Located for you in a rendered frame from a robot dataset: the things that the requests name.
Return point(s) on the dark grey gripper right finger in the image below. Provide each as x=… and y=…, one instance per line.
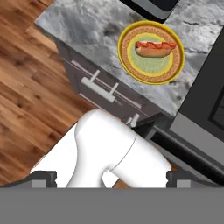
x=178, y=178

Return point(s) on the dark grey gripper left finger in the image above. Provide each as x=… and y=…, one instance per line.
x=43, y=178

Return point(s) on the black and grey stove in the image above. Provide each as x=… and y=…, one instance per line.
x=201, y=110

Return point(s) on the hot dog in bun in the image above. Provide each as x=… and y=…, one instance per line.
x=154, y=49

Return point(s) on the yellow-rimmed brown plate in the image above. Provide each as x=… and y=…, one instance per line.
x=151, y=68

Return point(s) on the dark grey drawer front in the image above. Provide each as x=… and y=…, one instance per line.
x=87, y=70

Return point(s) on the black grey-rimmed appliance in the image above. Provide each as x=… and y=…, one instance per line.
x=154, y=7

